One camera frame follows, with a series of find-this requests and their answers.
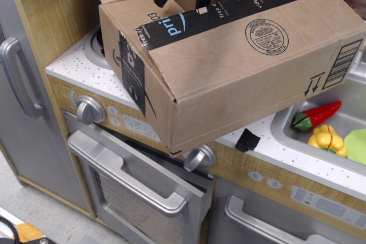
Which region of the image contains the black tape piece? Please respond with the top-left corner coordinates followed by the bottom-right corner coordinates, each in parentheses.
top-left (235, 129), bottom-right (260, 153)

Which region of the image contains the grey toy stove burner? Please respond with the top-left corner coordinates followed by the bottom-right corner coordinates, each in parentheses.
top-left (84, 25), bottom-right (111, 70)

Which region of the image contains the digital clock panel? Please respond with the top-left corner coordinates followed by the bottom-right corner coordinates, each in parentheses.
top-left (122, 114), bottom-right (161, 142)

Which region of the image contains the large brown cardboard box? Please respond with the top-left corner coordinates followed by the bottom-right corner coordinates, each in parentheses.
top-left (99, 0), bottom-right (365, 155)

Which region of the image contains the silver left stove knob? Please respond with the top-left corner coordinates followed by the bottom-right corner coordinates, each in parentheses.
top-left (76, 95), bottom-right (106, 125)

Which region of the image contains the grey toy fridge door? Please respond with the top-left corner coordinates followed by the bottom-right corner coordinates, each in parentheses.
top-left (1, 0), bottom-right (89, 214)

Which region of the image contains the red toy chili pepper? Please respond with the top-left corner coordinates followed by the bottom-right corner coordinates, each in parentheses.
top-left (292, 101), bottom-right (342, 132)

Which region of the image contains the grey fridge door handle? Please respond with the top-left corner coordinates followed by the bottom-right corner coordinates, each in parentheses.
top-left (1, 37), bottom-right (45, 119)

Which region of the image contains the orange object bottom left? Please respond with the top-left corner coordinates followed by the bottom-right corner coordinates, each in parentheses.
top-left (15, 223), bottom-right (43, 243)

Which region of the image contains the black cable bottom left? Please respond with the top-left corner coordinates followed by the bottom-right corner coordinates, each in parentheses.
top-left (0, 215), bottom-right (20, 241)

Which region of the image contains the yellow toy bell pepper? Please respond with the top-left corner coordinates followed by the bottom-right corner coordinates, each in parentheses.
top-left (308, 125), bottom-right (347, 158)

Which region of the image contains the green toy lettuce leaf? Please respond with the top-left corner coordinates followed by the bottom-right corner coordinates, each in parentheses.
top-left (344, 129), bottom-right (366, 165)

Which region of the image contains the grey toy oven door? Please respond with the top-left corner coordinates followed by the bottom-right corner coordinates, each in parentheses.
top-left (67, 129), bottom-right (214, 244)

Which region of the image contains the silver stove knob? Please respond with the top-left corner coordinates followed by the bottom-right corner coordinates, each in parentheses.
top-left (76, 95), bottom-right (106, 125)
top-left (182, 144), bottom-right (216, 171)

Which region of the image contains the dishwasher control panel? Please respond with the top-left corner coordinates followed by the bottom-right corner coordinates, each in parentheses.
top-left (291, 185), bottom-right (365, 230)

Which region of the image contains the grey toy sink basin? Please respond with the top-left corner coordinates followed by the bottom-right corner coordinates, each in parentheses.
top-left (271, 74), bottom-right (365, 175)

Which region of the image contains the silver right stove knob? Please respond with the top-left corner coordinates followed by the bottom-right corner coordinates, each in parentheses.
top-left (182, 144), bottom-right (216, 171)

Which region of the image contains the grey toy dishwasher door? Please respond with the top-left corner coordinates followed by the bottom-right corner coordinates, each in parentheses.
top-left (208, 178), bottom-right (365, 243)

